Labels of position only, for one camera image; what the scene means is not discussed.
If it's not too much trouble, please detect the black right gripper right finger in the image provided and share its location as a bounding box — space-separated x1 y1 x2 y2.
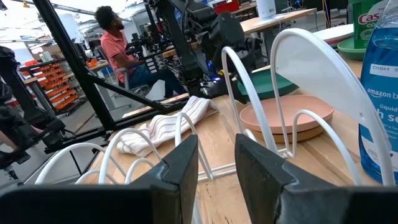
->
234 133 398 224

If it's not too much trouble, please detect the light green plate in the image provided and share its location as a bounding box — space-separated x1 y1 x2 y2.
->
336 37 367 62

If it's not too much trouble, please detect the black aluminium frame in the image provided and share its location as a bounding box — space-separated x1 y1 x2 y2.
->
32 0 206 155

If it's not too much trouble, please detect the person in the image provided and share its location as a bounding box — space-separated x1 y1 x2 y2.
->
94 5 187 99

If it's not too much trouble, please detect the red bin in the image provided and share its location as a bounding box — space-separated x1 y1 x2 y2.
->
213 0 240 15

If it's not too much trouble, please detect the wooden workbench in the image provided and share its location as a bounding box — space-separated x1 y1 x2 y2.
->
161 7 318 60

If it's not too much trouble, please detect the white wire dish rack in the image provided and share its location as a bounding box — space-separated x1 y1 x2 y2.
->
34 27 396 224

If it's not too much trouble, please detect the black equipment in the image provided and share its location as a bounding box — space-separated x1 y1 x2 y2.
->
0 46 68 170

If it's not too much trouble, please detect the blue dish soap bottle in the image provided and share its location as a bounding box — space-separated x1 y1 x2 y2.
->
358 0 398 185

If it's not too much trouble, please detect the pink plate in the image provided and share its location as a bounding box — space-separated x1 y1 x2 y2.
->
239 95 335 144

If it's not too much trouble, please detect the dark green plate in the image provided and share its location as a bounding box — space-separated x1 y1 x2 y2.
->
236 68 300 101

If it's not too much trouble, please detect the white plate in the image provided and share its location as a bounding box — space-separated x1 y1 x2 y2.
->
275 30 374 125
313 24 355 48

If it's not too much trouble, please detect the shelf with orange bins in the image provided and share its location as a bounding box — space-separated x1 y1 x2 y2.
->
18 58 88 118

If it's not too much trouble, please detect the white striped dish towel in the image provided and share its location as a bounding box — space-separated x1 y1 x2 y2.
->
116 95 218 158

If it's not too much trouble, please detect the white cylinder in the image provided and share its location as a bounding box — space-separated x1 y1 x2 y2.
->
255 0 277 19

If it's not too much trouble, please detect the green detergent container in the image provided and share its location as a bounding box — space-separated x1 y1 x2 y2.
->
351 0 389 50

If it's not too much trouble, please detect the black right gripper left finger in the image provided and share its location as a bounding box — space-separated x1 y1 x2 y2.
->
0 133 200 224

